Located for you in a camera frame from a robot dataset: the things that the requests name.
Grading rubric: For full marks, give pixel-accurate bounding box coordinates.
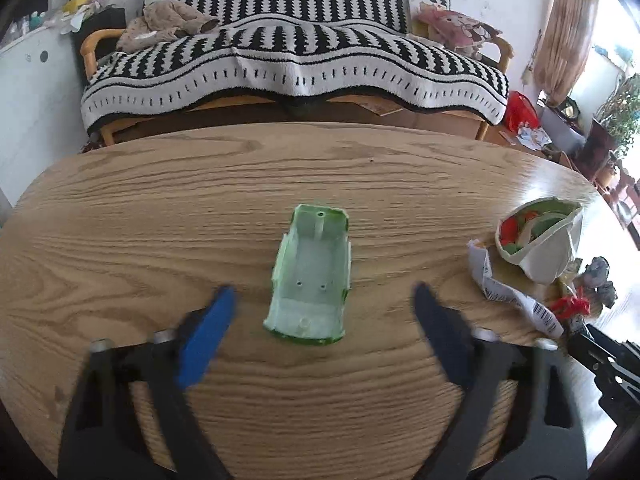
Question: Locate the green plastic toy car shell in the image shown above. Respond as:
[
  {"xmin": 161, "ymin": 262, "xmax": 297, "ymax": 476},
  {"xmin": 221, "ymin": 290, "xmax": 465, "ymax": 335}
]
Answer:
[{"xmin": 262, "ymin": 204, "xmax": 352, "ymax": 346}]

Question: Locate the red plastic bag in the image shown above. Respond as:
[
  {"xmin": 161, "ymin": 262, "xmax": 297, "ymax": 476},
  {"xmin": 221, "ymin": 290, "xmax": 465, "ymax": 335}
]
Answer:
[{"xmin": 503, "ymin": 91, "xmax": 540, "ymax": 134}]

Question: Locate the beige knitted garment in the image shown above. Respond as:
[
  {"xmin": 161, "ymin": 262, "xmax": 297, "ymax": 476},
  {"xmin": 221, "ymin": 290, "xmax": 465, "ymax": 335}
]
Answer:
[{"xmin": 116, "ymin": 0, "xmax": 221, "ymax": 53}]

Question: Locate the black white striped sofa blanket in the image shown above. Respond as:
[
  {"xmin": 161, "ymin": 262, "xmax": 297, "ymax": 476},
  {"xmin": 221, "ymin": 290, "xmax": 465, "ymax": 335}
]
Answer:
[{"xmin": 80, "ymin": 0, "xmax": 509, "ymax": 130}]

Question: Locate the white barcode paper strip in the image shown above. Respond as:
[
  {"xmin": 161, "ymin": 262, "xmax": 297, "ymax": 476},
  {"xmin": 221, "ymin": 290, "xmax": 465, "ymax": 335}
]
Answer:
[{"xmin": 468, "ymin": 240, "xmax": 564, "ymax": 339}]

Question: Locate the pink cartoon cushion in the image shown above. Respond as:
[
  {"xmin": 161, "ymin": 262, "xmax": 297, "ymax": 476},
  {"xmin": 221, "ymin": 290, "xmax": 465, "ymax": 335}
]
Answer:
[{"xmin": 416, "ymin": 2, "xmax": 502, "ymax": 60}]

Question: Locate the patterned beige curtain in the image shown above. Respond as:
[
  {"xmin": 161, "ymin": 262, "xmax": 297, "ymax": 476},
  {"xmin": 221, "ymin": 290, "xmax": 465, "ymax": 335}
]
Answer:
[{"xmin": 534, "ymin": 0, "xmax": 599, "ymax": 106}]

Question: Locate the potted green plant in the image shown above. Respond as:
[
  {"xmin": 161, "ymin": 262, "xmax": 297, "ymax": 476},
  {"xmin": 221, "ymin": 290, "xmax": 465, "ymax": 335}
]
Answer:
[{"xmin": 596, "ymin": 73, "xmax": 640, "ymax": 157}]

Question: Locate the white side cabinet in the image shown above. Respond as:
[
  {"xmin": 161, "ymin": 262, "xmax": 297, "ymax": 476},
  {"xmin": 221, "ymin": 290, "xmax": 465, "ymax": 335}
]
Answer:
[{"xmin": 0, "ymin": 28, "xmax": 88, "ymax": 205}]

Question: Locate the wooden sofa frame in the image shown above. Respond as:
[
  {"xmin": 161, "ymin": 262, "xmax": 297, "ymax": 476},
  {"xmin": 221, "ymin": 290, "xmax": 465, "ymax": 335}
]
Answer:
[{"xmin": 79, "ymin": 28, "xmax": 125, "ymax": 146}]

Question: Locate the red plastic toy piece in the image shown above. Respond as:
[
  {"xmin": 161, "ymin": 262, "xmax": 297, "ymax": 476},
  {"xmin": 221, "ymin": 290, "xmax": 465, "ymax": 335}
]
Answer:
[{"xmin": 549, "ymin": 288, "xmax": 591, "ymax": 321}]

